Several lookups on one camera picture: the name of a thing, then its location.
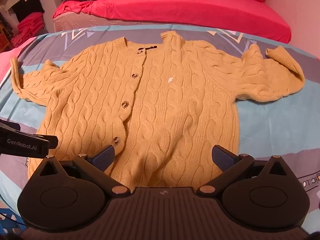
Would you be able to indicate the red bed sheet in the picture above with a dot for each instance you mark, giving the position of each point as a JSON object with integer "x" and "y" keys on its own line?
{"x": 175, "y": 7}

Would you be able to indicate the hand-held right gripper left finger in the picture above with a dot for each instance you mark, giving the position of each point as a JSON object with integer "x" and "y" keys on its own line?
{"x": 103, "y": 159}

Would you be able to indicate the hanging dark clothes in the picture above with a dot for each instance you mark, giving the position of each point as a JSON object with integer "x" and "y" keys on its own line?
{"x": 25, "y": 0}

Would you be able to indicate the blue grey patterned bed sheet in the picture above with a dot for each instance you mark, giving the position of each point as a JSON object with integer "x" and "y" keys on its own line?
{"x": 275, "y": 120}

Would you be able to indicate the pile of red cloth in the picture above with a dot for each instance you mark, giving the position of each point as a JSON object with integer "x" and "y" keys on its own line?
{"x": 27, "y": 27}

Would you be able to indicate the blue plastic crate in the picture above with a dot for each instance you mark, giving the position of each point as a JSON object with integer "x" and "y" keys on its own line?
{"x": 7, "y": 226}

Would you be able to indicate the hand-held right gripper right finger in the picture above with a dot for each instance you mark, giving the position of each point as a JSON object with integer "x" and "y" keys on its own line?
{"x": 222, "y": 158}

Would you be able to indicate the embossed beige mattress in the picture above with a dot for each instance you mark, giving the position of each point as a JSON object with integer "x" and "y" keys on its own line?
{"x": 82, "y": 25}

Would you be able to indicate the pink blanket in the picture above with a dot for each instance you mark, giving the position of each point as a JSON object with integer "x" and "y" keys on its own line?
{"x": 10, "y": 52}

